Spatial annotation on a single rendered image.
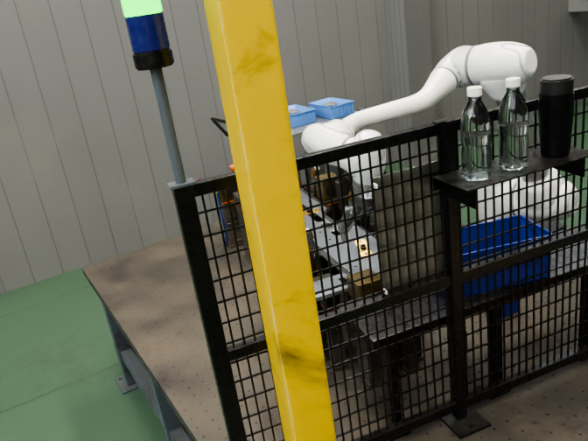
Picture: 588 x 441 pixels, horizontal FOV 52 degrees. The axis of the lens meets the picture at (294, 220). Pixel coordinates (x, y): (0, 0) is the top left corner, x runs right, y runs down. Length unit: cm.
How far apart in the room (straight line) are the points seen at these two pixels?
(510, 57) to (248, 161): 117
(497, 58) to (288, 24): 359
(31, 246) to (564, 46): 619
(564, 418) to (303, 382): 81
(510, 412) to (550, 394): 14
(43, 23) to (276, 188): 383
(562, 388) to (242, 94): 131
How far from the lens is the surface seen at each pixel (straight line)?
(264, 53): 109
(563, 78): 148
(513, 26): 733
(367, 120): 198
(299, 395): 136
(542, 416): 186
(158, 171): 511
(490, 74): 210
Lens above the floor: 189
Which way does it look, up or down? 22 degrees down
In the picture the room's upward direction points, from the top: 9 degrees counter-clockwise
